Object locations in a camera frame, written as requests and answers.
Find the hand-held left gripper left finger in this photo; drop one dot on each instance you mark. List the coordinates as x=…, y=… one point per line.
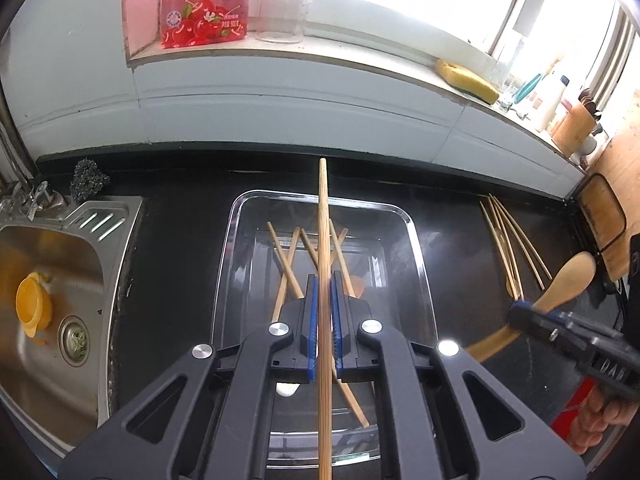
x=312, y=325

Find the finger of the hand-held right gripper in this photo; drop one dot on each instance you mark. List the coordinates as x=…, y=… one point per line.
x=535, y=317

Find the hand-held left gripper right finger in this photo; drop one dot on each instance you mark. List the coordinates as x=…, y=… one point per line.
x=337, y=325

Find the bundle of wooden chopsticks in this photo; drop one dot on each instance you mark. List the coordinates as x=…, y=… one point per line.
x=289, y=265

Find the wooden chopstick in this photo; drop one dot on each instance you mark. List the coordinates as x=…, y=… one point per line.
x=325, y=240

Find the clear plastic container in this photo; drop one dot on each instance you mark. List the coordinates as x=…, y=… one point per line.
x=400, y=260

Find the person's right hand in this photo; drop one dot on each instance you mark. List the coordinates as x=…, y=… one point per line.
x=602, y=420

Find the red cloth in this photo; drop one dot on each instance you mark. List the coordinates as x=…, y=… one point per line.
x=582, y=392

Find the black metal rack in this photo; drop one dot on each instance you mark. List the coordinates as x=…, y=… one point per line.
x=624, y=222

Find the wooden cutting board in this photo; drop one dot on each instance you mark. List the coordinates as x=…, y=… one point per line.
x=625, y=170

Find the white ceramic jar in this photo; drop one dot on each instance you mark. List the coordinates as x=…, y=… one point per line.
x=591, y=146

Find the wooden utensil holder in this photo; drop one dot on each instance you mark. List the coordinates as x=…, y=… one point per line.
x=575, y=130

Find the white plastic bottle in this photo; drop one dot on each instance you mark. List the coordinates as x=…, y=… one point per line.
x=547, y=102

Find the teal plastic utensil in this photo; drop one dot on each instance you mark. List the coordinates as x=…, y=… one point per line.
x=527, y=89

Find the sink drain strainer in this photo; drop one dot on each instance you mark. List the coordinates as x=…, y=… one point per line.
x=75, y=339

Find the yellow sponge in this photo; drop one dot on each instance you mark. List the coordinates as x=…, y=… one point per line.
x=467, y=80

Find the stainless steel sink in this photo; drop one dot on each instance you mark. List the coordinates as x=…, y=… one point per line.
x=60, y=260

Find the steel wool scrubber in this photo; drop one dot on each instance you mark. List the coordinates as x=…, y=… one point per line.
x=90, y=174

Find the yellow plastic cup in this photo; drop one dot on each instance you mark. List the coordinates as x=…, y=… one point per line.
x=32, y=305

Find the metal faucet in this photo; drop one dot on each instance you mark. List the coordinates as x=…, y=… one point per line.
x=30, y=197

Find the clear glass jar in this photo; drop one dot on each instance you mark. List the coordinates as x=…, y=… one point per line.
x=285, y=5

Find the red printed refill bag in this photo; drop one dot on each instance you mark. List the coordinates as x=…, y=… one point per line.
x=205, y=10

